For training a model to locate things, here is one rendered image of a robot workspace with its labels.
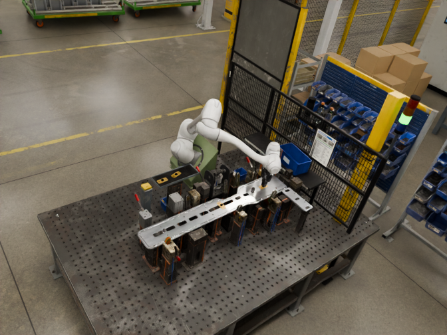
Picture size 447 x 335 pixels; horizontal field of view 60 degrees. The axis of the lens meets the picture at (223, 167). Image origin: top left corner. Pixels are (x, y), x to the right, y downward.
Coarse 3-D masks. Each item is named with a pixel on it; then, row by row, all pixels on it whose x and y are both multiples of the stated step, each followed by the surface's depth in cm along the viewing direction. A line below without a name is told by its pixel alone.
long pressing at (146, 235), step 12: (276, 180) 345; (240, 192) 325; (264, 192) 329; (204, 204) 307; (216, 204) 310; (228, 204) 312; (252, 204) 317; (180, 216) 294; (192, 216) 296; (204, 216) 297; (216, 216) 299; (156, 228) 281; (180, 228) 284; (192, 228) 286; (144, 240) 271; (156, 240) 272
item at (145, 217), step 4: (140, 212) 283; (144, 212) 284; (148, 212) 284; (140, 216) 282; (144, 216) 281; (148, 216) 281; (140, 220) 285; (144, 220) 279; (148, 220) 282; (140, 224) 287; (144, 224) 282; (148, 224) 284; (140, 228) 291; (144, 228) 284; (140, 244) 301; (140, 248) 302; (144, 248) 299; (144, 252) 300
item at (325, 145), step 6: (318, 132) 340; (324, 132) 334; (318, 138) 342; (324, 138) 336; (330, 138) 331; (312, 144) 349; (318, 144) 344; (324, 144) 338; (330, 144) 333; (318, 150) 346; (324, 150) 340; (330, 150) 335; (312, 156) 354; (318, 156) 348; (324, 156) 342; (330, 156) 337; (318, 162) 350; (324, 162) 344
